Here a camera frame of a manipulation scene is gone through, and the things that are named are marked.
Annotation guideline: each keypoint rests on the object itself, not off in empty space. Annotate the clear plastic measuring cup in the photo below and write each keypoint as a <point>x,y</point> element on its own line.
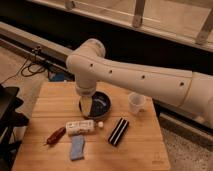
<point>136,102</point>

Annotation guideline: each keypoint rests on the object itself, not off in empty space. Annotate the white plastic bottle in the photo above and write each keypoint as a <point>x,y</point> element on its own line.
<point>81,127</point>

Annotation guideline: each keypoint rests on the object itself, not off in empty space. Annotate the blue sponge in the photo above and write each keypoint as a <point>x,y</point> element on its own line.
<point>77,147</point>

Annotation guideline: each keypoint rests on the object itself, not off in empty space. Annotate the blue object on floor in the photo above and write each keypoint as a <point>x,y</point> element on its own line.
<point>57,78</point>

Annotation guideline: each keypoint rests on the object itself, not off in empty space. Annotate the black chair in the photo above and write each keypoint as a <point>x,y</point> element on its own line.
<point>9,119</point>

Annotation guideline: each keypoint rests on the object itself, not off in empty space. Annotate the metal railing frame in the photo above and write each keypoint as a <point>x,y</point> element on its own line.
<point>189,22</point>

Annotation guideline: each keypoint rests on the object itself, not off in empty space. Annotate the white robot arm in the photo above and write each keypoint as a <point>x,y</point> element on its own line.
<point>186,90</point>

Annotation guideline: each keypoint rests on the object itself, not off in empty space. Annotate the dark blue bowl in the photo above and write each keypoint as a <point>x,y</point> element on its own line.
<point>100,106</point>

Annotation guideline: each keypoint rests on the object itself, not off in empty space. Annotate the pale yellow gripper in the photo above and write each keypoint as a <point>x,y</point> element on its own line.
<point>86,104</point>

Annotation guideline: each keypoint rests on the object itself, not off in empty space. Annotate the black white striped box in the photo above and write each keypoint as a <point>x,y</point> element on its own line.
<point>118,132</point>

